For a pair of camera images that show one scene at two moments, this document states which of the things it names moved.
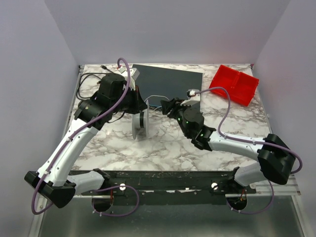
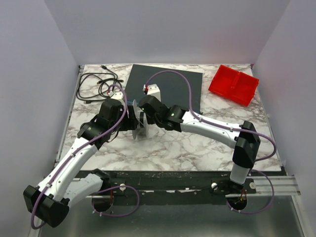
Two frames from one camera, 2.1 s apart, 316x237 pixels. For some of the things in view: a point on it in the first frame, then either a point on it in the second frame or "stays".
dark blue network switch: (155, 84) stays
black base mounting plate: (172, 187) stays
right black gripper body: (174, 107) -> (142, 118)
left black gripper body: (136, 102) -> (132, 118)
